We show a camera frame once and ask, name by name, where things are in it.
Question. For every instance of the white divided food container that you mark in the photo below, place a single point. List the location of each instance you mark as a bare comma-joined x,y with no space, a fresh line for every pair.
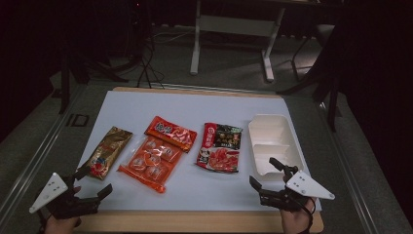
272,143

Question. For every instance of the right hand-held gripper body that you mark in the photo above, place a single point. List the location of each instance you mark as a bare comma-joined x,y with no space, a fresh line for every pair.
282,199

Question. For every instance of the person's left hand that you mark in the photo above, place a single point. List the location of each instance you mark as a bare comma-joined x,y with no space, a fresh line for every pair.
60,226

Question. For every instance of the white table mat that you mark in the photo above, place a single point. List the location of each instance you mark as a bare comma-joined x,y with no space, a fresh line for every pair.
195,107

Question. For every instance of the red and black snack packet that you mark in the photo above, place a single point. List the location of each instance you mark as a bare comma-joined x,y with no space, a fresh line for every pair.
220,152

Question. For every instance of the black floor bracket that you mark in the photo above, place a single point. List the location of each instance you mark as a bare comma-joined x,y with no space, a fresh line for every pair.
78,114

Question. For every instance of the black metal stand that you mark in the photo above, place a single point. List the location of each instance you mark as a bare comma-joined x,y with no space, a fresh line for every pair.
65,84

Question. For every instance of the person's right hand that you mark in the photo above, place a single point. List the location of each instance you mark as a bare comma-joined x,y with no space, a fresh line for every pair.
297,221

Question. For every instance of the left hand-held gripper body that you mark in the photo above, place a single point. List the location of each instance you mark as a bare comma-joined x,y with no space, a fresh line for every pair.
69,204

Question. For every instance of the orange snack bag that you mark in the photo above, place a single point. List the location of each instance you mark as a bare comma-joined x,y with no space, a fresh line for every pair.
156,156

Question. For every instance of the wooden table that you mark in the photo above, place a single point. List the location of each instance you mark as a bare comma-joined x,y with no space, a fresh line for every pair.
195,222

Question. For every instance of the gold snack packet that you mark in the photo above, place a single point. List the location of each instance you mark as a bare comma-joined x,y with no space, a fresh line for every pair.
107,151

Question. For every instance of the white metal desk frame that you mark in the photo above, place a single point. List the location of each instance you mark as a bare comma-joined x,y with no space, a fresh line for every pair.
233,25

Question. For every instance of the chair with thin metal legs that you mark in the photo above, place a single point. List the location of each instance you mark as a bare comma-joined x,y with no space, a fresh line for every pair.
324,32

